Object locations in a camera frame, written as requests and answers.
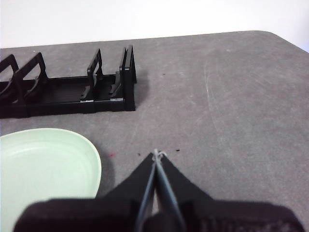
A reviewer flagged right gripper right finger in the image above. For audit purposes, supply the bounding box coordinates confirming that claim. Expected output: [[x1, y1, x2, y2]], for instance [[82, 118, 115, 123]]
[[144, 152, 305, 232]]

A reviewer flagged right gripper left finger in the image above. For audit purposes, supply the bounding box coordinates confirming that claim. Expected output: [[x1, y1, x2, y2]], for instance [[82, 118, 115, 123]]
[[14, 151, 157, 232]]

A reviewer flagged pale green round plate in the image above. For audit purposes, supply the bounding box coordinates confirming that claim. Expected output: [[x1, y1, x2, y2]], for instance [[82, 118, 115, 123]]
[[0, 128, 102, 232]]

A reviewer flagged black plastic plate rack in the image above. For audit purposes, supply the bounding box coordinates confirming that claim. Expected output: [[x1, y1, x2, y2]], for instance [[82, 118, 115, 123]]
[[0, 45, 138, 119]]

